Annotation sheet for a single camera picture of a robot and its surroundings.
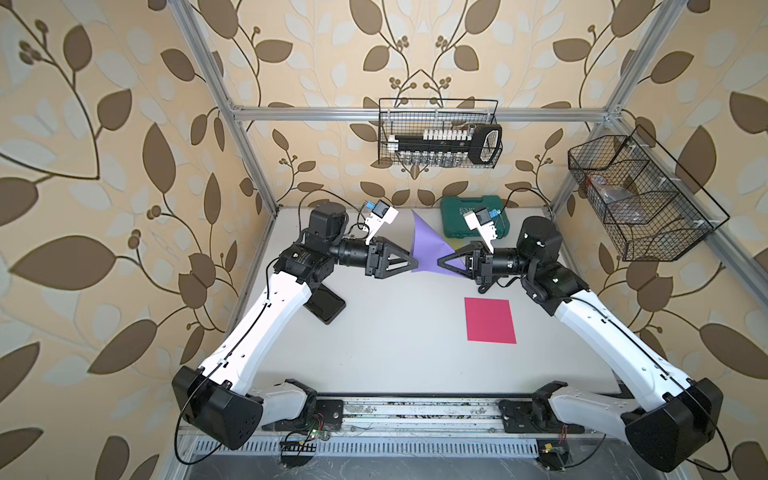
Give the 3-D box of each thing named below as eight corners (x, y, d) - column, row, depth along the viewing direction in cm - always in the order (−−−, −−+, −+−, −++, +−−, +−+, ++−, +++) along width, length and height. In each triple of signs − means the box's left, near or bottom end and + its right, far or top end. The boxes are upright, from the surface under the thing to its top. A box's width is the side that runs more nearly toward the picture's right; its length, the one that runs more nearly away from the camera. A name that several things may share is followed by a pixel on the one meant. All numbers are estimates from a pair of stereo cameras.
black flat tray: (304, 306, 97) (301, 302, 94) (323, 287, 101) (322, 283, 99) (328, 326, 92) (326, 321, 90) (347, 305, 97) (346, 300, 94)
